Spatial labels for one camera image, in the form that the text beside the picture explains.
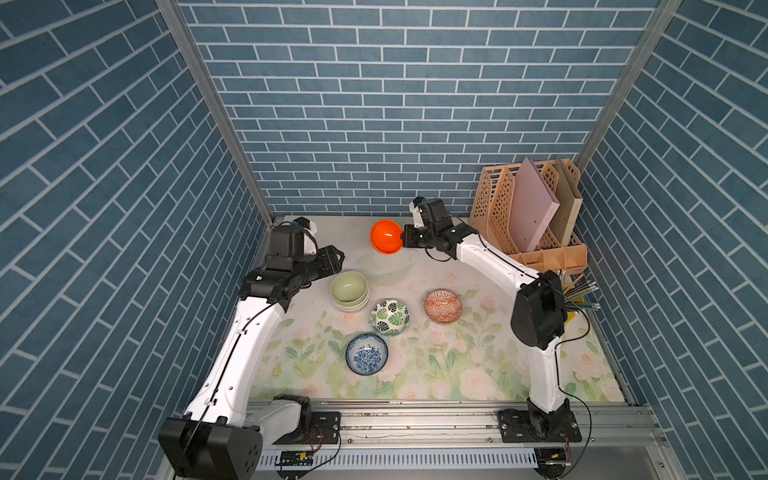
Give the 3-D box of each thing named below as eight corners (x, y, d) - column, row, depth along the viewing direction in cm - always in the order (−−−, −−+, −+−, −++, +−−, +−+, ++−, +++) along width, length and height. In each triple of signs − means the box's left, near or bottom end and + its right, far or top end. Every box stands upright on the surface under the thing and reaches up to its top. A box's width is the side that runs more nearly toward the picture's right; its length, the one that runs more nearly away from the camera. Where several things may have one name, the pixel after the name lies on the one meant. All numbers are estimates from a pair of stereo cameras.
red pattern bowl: (425, 324, 93) (426, 318, 90) (423, 295, 100) (424, 289, 97) (461, 324, 93) (464, 318, 90) (457, 296, 100) (459, 289, 97)
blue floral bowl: (345, 375, 83) (343, 370, 80) (349, 339, 90) (348, 333, 87) (387, 375, 84) (387, 371, 80) (388, 339, 90) (388, 333, 87)
